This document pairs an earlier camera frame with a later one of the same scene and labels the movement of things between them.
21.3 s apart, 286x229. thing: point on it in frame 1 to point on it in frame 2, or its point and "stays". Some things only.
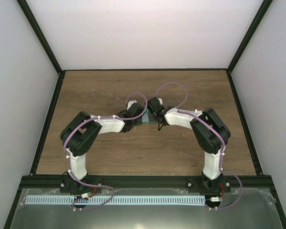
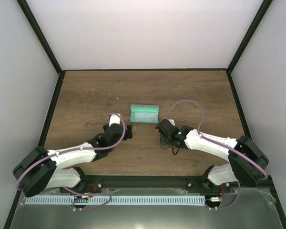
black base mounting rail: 146,182 stays
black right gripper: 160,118 to 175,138
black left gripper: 136,124 to 129,135
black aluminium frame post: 41,34 stays
